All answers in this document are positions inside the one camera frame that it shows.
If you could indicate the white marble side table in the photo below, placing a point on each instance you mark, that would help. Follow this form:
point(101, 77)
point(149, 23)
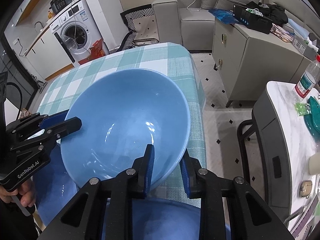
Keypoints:
point(286, 146)

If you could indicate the grey sofa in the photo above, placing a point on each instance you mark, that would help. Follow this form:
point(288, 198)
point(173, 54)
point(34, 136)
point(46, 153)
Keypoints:
point(188, 22)

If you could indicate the white washing machine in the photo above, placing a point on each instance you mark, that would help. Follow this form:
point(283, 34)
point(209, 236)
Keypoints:
point(76, 31)

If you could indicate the blue plastic bag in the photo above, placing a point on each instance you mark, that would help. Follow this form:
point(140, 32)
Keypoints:
point(225, 16)

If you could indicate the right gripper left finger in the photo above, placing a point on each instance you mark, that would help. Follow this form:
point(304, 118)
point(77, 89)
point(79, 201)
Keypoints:
point(144, 168)

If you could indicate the black patterned chair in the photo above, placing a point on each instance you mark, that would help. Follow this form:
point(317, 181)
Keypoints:
point(142, 26)

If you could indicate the teal checked tablecloth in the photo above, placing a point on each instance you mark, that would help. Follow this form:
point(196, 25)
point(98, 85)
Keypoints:
point(169, 59)

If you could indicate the grey drawer cabinet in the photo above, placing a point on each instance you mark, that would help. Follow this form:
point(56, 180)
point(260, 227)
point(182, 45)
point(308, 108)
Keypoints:
point(247, 59)

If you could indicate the person's left hand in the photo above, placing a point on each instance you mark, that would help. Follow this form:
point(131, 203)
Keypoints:
point(26, 190)

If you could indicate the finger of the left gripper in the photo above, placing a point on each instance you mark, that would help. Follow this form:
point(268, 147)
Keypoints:
point(62, 129)
point(54, 119)

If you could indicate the red cardboard box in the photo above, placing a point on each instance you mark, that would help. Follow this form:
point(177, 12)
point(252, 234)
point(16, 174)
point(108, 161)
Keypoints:
point(96, 51)

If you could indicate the plastic water bottle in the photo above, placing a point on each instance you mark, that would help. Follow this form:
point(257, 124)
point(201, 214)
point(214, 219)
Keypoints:
point(308, 80)

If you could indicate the black rice cooker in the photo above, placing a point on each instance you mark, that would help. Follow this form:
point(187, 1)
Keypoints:
point(58, 5)

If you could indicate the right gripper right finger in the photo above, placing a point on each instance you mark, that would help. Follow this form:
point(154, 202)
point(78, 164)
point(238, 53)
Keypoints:
point(189, 170)

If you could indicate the light blue bowl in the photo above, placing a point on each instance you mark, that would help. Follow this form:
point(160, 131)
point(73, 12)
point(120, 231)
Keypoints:
point(121, 114)

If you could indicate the teal plastic container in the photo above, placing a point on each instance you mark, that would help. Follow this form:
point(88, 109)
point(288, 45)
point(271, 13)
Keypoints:
point(312, 119)

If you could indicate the tissue box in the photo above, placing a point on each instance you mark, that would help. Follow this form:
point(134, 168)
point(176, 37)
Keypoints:
point(306, 50)

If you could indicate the black storage basket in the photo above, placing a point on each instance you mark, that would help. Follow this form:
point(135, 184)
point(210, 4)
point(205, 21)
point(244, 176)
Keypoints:
point(251, 20)

